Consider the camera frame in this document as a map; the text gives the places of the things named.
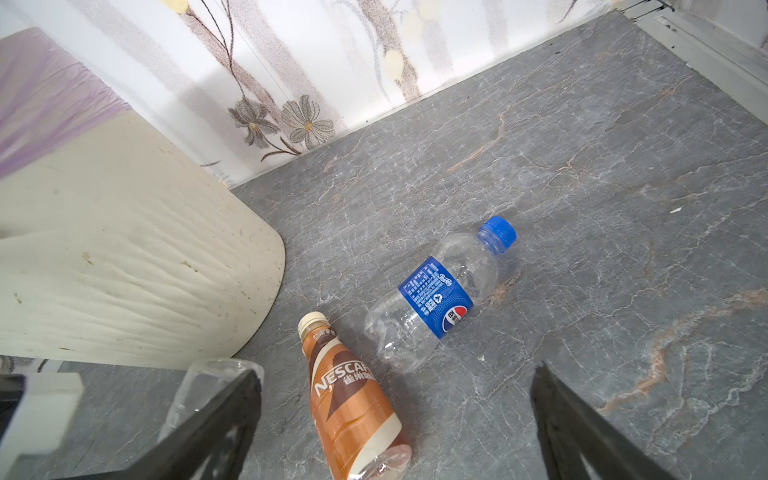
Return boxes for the purple plastic bin liner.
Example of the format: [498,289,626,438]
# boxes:
[1,27,131,178]

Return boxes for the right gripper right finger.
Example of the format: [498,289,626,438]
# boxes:
[530,364,672,479]

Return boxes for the blue-label water bottle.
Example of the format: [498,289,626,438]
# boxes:
[364,216,517,374]

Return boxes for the cream ribbed trash bin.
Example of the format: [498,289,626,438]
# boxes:
[1,112,286,370]

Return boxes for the clear ribbed bottle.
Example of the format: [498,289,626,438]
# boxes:
[158,358,265,442]

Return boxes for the copper Nescafe bottle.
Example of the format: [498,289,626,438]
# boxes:
[297,312,412,479]

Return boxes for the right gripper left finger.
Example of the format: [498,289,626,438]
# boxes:
[86,371,263,479]

